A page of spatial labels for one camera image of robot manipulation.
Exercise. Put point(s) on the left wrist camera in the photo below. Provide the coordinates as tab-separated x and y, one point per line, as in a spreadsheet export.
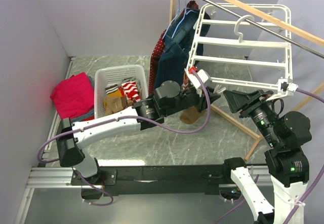
198	77

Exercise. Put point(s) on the dark blue denim garment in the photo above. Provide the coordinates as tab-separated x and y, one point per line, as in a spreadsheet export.
178	43

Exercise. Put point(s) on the beige striped-cuff sock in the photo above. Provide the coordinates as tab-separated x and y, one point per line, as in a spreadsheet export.
186	82

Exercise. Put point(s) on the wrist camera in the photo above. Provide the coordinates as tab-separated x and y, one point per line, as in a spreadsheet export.
198	77
283	88

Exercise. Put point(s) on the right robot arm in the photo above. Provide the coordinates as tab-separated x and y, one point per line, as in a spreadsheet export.
287	164

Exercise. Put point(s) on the tan stocking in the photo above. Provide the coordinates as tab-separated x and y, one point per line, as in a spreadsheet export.
191	115
114	104

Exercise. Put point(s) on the wooden clothes rack frame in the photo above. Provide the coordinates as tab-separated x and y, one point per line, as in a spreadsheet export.
286	26

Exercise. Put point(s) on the white plastic clip hanger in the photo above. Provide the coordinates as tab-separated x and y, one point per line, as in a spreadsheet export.
285	65

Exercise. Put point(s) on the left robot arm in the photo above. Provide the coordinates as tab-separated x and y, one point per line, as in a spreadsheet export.
166	100

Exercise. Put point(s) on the red polka dot garment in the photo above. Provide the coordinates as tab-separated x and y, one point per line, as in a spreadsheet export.
157	53

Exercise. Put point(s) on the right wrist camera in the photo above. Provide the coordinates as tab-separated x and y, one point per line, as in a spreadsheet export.
283	88

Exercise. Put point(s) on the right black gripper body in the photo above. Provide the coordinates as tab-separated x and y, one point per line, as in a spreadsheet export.
260	103

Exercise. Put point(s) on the black base beam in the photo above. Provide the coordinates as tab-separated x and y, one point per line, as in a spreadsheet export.
177	179

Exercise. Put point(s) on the red white striped sock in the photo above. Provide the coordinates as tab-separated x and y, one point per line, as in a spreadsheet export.
131	90

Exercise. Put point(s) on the blue wire hanger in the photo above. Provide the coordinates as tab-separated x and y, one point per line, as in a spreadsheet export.
179	11

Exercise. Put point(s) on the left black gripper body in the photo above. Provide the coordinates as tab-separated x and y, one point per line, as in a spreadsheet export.
196	101

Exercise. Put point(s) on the brown white striped sock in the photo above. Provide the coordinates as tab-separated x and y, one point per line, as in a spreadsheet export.
112	90

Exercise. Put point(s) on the white laundry basket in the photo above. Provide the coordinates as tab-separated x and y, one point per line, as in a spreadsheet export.
117	75

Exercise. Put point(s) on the pink folded cloth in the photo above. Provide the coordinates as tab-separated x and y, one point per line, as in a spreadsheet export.
73	97

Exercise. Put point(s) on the aluminium rail frame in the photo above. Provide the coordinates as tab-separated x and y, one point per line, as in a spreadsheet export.
28	193

